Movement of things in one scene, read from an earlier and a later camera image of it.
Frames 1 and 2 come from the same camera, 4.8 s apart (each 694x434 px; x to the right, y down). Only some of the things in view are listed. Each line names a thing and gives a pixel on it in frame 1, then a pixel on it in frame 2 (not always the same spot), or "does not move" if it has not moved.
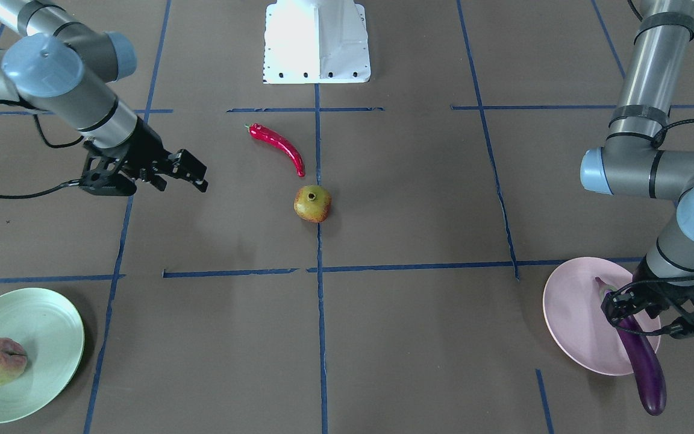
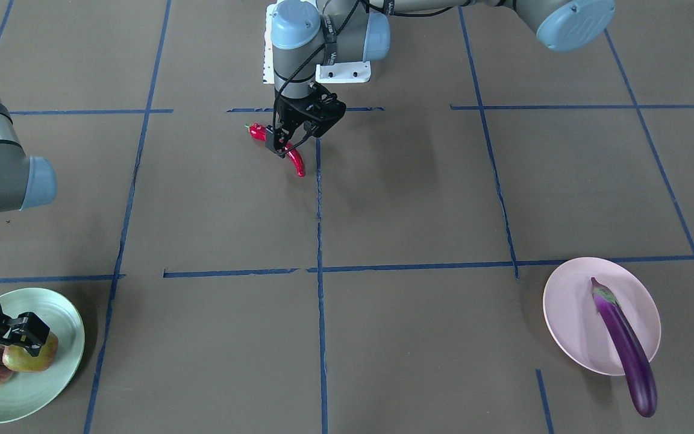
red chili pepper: x=268 y=137 does not move
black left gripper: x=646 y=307 → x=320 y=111
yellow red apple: x=312 y=204 → x=16 y=357
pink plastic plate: x=573 y=311 does not move
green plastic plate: x=50 y=327 does not move
